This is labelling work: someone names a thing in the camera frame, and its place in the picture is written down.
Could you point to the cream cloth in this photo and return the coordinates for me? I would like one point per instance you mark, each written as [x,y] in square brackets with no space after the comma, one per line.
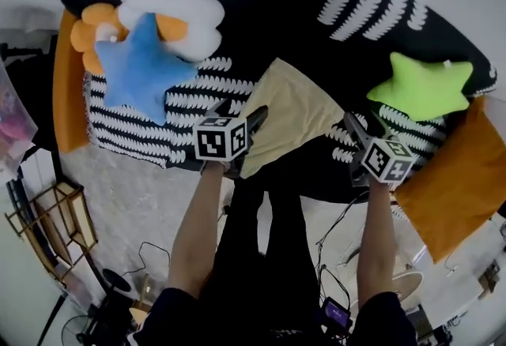
[292,107]

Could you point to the person's left forearm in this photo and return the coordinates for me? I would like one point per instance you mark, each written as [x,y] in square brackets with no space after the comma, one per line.
[197,226]

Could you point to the clear plastic storage box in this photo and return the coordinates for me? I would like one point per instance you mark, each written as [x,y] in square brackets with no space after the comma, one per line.
[13,119]

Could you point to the person's navy shirt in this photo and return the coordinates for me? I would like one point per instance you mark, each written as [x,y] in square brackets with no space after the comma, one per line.
[166,320]

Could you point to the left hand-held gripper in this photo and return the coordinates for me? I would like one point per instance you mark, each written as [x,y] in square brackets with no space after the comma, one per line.
[217,143]

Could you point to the small device with purple screen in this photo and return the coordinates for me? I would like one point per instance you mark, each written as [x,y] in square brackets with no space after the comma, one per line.
[335,313]

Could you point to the person's right forearm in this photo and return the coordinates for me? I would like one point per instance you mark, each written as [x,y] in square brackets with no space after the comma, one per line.
[377,241]

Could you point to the green star pillow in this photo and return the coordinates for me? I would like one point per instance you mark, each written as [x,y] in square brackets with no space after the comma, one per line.
[423,87]

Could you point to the orange flower pillow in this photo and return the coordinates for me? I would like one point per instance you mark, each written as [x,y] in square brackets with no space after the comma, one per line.
[85,36]

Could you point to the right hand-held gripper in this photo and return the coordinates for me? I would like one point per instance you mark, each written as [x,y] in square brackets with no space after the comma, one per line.
[389,160]

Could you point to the large orange cushion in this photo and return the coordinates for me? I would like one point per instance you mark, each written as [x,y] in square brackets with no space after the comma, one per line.
[450,186]

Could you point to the white flower pillow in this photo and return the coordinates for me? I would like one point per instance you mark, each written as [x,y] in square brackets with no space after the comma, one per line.
[186,16]

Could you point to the blue star pillow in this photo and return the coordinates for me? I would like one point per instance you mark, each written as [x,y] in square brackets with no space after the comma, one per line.
[138,72]

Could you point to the wooden rattan rack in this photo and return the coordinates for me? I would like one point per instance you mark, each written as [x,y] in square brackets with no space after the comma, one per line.
[51,226]

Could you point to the black white striped blanket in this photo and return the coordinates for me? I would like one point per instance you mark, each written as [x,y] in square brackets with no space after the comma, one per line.
[276,12]

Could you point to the person's black trousers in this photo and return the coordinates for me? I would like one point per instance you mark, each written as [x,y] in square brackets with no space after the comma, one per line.
[245,257]

